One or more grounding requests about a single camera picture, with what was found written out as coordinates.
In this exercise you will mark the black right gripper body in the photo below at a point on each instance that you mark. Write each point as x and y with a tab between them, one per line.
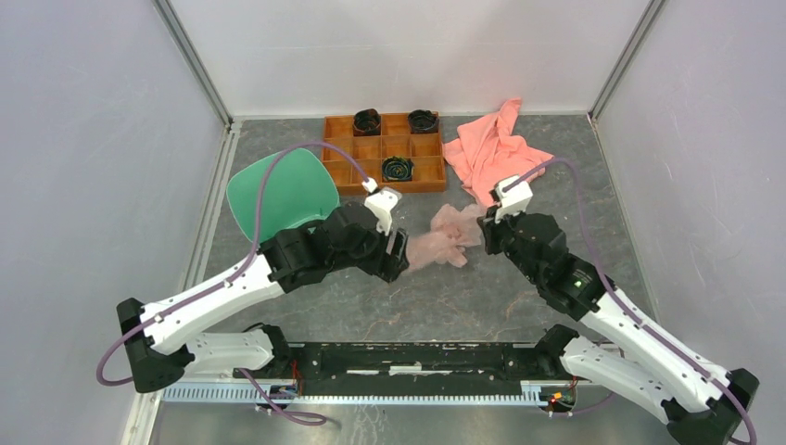
500	237

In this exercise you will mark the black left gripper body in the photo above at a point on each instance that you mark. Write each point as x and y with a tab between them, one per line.
373	258

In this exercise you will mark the pink plastic trash bag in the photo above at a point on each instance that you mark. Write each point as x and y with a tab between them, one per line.
451	233

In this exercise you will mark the green plastic trash bin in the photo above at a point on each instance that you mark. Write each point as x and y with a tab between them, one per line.
299	190

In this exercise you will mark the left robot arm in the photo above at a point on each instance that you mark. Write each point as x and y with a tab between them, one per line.
169	339

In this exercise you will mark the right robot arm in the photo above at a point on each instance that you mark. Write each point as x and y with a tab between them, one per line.
699	401

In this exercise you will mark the pink cloth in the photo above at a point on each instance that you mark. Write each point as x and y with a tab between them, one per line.
487	151

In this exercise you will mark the wooden compartment tray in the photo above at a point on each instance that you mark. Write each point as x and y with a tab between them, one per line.
425	151

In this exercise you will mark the rolled tie with orange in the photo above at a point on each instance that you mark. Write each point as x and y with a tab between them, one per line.
367	122

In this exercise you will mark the rolled black tie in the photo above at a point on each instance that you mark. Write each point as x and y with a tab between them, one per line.
423	121

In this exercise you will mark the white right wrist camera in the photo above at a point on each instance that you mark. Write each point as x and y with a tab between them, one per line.
511	197

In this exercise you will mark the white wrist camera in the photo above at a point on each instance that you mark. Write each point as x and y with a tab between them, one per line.
380	201
511	197

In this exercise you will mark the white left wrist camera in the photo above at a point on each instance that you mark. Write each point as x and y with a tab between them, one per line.
380	201

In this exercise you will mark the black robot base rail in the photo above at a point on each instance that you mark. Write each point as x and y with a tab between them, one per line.
411	369

